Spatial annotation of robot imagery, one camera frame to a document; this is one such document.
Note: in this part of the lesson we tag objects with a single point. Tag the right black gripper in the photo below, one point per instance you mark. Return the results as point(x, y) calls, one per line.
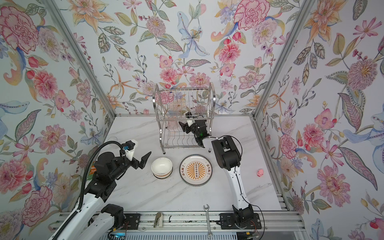
point(186, 128)

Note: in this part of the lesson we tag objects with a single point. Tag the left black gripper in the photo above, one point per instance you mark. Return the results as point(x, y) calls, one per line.
point(142, 163)

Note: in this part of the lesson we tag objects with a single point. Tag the pink drinking glass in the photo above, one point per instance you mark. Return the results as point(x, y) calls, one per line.
point(173, 125)

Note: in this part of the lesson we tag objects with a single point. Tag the orange bowl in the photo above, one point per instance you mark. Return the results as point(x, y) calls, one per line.
point(162, 166)

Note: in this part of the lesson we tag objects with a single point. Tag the orange striped plate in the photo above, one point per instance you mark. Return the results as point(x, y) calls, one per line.
point(195, 167)
point(186, 177)

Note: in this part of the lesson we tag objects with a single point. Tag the cream white bowl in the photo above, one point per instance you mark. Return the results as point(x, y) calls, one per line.
point(168, 174)

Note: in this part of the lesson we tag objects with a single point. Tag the white patterned plate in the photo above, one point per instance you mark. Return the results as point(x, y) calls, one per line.
point(196, 183)

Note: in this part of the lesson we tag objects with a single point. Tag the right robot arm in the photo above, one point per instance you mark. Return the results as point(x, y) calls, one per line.
point(228, 158)

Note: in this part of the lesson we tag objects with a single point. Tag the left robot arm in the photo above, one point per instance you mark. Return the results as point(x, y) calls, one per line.
point(93, 217)

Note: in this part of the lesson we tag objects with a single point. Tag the steel two-tier dish rack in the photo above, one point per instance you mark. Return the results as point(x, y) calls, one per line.
point(173, 104)

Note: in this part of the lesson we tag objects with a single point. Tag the green snack packet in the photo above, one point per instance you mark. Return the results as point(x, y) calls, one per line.
point(91, 173)

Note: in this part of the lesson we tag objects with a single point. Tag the small pink toy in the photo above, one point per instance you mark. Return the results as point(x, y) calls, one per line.
point(260, 172)

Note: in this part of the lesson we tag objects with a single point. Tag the silver open-end wrench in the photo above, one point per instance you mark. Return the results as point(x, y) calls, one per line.
point(210, 234)

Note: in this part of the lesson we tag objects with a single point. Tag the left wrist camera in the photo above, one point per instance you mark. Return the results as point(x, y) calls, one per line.
point(128, 149)

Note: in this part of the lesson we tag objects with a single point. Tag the small metal bracket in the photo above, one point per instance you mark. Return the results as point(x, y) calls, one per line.
point(158, 222)

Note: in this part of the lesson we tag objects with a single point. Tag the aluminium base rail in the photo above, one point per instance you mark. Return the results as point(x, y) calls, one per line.
point(269, 221)

